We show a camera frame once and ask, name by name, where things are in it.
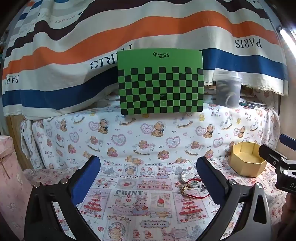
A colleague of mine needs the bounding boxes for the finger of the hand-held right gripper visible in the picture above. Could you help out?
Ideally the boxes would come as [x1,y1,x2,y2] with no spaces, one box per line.
[279,134,296,149]
[258,144,289,166]

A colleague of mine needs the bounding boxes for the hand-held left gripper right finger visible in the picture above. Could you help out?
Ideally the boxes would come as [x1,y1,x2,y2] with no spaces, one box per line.
[196,156,271,241]

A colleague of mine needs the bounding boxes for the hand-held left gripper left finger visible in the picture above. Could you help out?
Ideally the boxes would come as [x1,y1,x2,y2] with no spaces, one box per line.
[24,155,101,241]

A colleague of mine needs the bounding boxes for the red string bracelet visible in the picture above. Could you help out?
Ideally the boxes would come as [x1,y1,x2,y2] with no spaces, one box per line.
[180,177,211,200]

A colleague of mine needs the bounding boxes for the silver bangle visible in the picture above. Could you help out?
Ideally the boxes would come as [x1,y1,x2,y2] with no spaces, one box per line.
[180,170,204,189]

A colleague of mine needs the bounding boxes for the gold octagonal box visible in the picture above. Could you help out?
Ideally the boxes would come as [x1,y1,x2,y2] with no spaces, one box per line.
[229,142,268,178]

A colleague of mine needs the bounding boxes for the baby bear print cloth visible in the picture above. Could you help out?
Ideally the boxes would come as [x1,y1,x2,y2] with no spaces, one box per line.
[21,89,281,171]

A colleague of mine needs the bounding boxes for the patchwork print cloth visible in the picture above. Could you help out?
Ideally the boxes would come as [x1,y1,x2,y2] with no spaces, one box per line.
[42,158,287,241]

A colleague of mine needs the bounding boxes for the clear plastic container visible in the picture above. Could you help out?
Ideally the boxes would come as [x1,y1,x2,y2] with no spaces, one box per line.
[214,70,243,107]

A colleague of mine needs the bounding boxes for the white light tube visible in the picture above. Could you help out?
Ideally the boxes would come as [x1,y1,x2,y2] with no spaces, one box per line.
[277,25,296,61]

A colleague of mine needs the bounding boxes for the green black checkerboard board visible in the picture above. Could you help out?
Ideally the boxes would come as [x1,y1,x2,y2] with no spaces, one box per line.
[117,48,204,115]

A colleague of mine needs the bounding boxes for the striped blanket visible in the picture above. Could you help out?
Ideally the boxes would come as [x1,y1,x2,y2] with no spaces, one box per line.
[0,0,289,117]

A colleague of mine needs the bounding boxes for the wooden bed frame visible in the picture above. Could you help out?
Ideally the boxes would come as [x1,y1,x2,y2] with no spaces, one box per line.
[6,115,30,169]

